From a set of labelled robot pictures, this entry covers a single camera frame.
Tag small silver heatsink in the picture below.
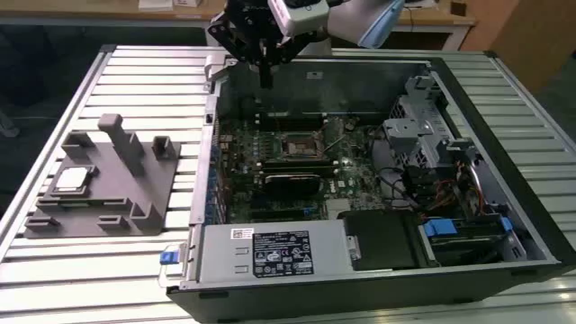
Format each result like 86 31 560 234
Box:
325 198 354 214

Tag blue case latch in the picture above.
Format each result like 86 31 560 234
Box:
160 245 181 265

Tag black open PC case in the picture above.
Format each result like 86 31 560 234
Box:
158 49 576 324

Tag grey metal drive cage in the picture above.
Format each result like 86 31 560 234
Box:
381 76 478 169

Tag grey furniture leg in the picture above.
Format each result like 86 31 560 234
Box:
0 107 20 138

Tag silver CPU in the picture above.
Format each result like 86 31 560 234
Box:
52 165 94 194

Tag wooden desk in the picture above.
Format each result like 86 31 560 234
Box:
0 0 478 51

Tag black graphics card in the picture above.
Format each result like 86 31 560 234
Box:
262 172 324 197

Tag black RAM slot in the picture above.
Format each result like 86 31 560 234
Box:
261 166 338 171
256 126 328 132
260 159 338 165
256 122 328 128
256 118 328 124
260 163 338 168
261 169 338 176
256 113 328 120

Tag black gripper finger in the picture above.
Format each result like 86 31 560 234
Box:
264 32 316 89
208 13 266 89

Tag hard disk in blue carrier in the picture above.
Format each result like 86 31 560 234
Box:
417 218 513 267

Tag yellow and red wires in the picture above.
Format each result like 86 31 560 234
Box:
422 179 456 217

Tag green motherboard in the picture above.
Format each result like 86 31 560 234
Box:
210 113 405 225

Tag black wire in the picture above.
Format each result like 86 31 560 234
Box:
374 163 422 212

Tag wooden cabinet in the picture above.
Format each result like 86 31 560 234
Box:
461 0 576 95

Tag orange wire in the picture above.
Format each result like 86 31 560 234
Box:
466 187 490 217

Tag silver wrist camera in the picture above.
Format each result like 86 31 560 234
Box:
268 0 330 37

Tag metal wire locking lever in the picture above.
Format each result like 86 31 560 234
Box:
322 129 350 153

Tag black expansion slot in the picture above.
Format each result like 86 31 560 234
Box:
249 208 304 219

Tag silver power supply unit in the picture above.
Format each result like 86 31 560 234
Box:
196 221 361 285

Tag CPU socket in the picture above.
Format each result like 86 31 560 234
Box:
278 130 328 161

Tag grey parts rack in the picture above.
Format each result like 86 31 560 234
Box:
21 113 184 240

